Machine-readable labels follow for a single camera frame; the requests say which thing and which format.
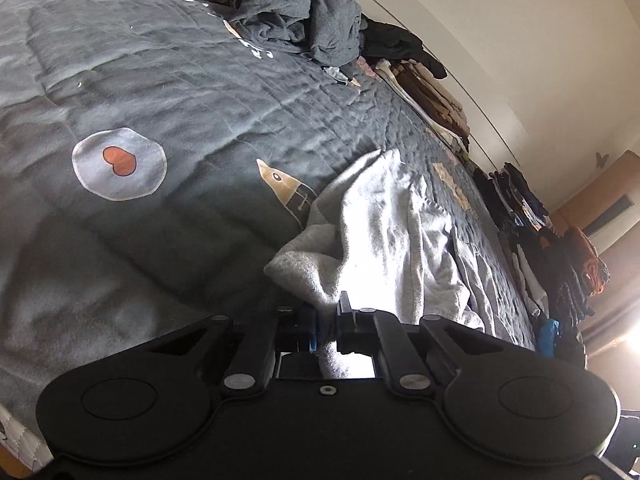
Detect black jacket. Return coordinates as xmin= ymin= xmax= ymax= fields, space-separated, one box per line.
xmin=360 ymin=14 xmax=449 ymax=80

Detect dark grey hoodie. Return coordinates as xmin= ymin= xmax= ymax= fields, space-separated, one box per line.
xmin=227 ymin=0 xmax=364 ymax=69

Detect grey quilted bedspread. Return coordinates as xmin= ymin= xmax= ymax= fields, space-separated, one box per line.
xmin=0 ymin=0 xmax=551 ymax=461

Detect orange folded garment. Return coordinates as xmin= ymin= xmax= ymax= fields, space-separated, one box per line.
xmin=564 ymin=226 xmax=611 ymax=297

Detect pale green cloth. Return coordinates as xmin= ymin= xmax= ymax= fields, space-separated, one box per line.
xmin=320 ymin=63 xmax=352 ymax=86

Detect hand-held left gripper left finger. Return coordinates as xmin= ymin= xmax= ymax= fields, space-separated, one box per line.
xmin=149 ymin=306 xmax=318 ymax=399

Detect stack of folded black clothes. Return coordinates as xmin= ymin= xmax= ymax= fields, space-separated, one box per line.
xmin=500 ymin=220 xmax=612 ymax=332

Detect brown wooden panel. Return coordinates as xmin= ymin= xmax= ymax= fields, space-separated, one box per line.
xmin=550 ymin=150 xmax=640 ymax=257

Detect teal folded garment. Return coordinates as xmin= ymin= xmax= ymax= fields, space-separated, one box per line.
xmin=537 ymin=318 xmax=562 ymax=359

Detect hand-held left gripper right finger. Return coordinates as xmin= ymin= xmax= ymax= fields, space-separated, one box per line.
xmin=336 ymin=290 xmax=502 ymax=396

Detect black folded garment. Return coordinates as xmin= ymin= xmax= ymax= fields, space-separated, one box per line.
xmin=555 ymin=327 xmax=589 ymax=367

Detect light grey pants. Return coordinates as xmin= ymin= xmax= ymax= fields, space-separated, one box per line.
xmin=263 ymin=147 xmax=537 ymax=382

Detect stack of folded navy clothes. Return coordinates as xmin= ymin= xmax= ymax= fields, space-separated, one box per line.
xmin=472 ymin=161 xmax=552 ymax=234

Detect stack of folded brown clothes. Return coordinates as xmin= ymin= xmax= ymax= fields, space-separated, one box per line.
xmin=372 ymin=57 xmax=474 ymax=154

